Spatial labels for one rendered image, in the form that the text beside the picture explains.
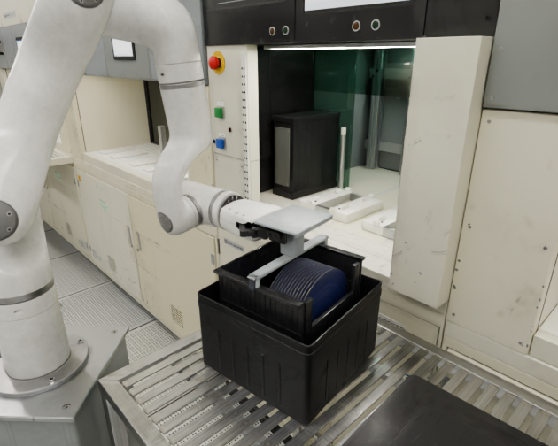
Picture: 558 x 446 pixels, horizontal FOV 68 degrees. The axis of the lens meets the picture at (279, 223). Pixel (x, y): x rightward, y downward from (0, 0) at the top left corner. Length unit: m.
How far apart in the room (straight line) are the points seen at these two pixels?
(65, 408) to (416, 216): 0.78
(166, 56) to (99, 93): 1.87
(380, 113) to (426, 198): 1.17
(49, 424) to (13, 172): 0.47
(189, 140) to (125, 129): 1.92
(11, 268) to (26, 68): 0.35
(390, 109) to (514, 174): 1.23
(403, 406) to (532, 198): 0.43
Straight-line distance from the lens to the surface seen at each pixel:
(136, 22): 0.87
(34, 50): 0.82
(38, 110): 0.82
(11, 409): 0.98
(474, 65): 0.82
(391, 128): 2.03
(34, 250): 0.93
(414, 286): 0.96
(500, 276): 0.93
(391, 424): 0.71
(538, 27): 0.84
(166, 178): 0.86
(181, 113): 0.87
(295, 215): 0.80
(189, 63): 0.86
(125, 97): 2.77
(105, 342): 1.07
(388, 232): 1.26
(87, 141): 2.71
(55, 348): 0.99
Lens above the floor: 1.37
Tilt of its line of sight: 22 degrees down
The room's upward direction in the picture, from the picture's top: straight up
